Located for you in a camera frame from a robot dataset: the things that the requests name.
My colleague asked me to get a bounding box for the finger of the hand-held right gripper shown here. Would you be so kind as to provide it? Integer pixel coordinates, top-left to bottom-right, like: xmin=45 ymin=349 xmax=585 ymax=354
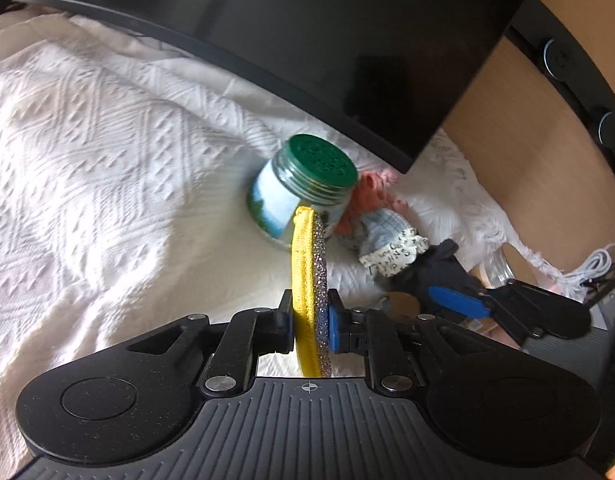
xmin=427 ymin=279 xmax=544 ymax=347

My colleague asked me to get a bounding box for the yellow round scrub pad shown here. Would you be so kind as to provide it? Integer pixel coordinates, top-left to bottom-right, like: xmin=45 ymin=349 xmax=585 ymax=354
xmin=290 ymin=205 xmax=331 ymax=378

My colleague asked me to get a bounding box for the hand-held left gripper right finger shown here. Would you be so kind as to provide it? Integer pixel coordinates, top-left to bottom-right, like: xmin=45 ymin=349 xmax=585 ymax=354
xmin=328 ymin=291 xmax=489 ymax=396

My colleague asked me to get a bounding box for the cloth doll orange crochet hat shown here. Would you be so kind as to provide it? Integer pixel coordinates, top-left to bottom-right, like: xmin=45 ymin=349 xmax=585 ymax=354
xmin=335 ymin=170 xmax=431 ymax=278

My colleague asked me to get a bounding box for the black computer monitor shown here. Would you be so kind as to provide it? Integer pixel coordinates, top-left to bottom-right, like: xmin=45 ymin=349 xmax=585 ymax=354
xmin=12 ymin=0 xmax=545 ymax=173

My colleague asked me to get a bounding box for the white textured blanket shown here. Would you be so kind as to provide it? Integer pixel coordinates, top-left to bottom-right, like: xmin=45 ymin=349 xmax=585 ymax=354
xmin=0 ymin=10 xmax=588 ymax=461

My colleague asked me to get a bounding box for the black plush toy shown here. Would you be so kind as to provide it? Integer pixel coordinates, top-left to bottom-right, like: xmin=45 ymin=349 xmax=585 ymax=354
xmin=392 ymin=239 xmax=488 ymax=321

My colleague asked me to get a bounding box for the green lid glass jar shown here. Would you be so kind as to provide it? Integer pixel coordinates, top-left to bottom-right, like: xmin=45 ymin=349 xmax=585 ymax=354
xmin=245 ymin=133 xmax=359 ymax=251

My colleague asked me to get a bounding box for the white cable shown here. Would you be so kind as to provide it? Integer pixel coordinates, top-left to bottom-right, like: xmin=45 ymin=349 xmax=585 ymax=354
xmin=562 ymin=230 xmax=615 ymax=286

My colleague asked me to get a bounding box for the black power strip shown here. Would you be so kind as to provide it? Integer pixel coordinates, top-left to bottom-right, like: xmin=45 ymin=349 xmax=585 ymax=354
xmin=507 ymin=10 xmax=615 ymax=201

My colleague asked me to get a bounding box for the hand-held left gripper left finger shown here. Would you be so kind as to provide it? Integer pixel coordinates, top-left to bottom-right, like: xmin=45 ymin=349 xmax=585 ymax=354
xmin=128 ymin=289 xmax=296 ymax=398

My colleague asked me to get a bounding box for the cardboard tube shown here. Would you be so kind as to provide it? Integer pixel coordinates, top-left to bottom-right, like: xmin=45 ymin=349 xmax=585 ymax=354
xmin=387 ymin=292 xmax=421 ymax=316

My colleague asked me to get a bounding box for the clear plastic powder jar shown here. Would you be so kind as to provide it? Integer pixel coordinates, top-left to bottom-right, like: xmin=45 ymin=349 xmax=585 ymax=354
xmin=480 ymin=242 xmax=521 ymax=291

